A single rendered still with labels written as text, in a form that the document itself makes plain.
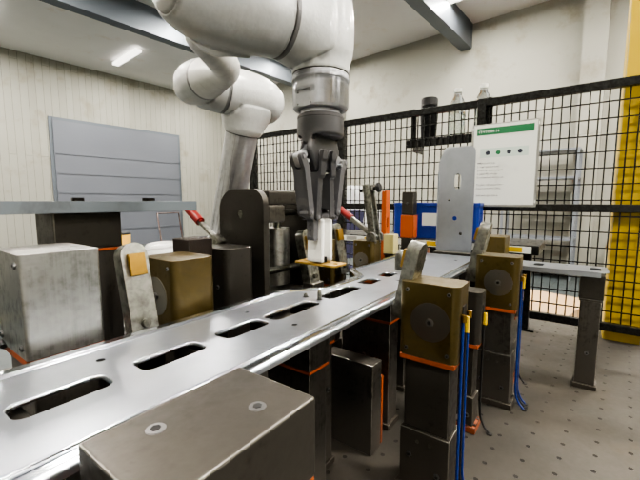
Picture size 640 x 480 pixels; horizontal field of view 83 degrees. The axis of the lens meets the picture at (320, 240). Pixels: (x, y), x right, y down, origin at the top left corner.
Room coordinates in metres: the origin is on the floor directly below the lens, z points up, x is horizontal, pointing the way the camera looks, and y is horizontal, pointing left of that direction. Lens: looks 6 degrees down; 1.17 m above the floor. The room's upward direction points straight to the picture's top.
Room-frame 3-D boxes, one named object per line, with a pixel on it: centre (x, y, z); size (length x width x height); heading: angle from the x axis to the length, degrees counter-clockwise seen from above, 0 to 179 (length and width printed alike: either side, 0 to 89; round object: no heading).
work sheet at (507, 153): (1.36, -0.68, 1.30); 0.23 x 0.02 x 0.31; 54
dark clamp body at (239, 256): (0.70, 0.19, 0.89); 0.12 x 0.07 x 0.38; 54
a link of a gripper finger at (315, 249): (0.59, 0.01, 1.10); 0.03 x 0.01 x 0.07; 54
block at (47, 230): (0.61, 0.41, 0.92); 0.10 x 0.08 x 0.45; 144
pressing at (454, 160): (1.18, -0.44, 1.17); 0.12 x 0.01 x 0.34; 54
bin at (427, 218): (1.38, -0.45, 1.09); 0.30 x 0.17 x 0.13; 61
